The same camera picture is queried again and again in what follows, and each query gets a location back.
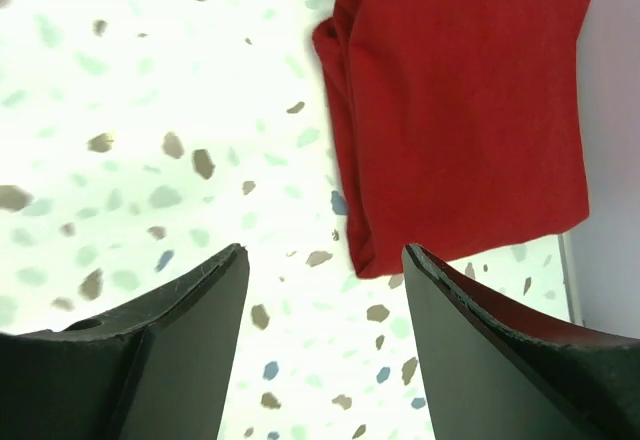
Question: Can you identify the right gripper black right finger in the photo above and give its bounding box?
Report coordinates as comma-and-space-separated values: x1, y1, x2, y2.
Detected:
402, 244, 639, 440

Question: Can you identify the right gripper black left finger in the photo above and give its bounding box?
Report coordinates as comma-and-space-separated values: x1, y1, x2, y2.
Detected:
1, 244, 249, 440

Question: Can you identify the dark red t-shirt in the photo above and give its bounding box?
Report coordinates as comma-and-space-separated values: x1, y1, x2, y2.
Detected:
312, 0, 591, 278

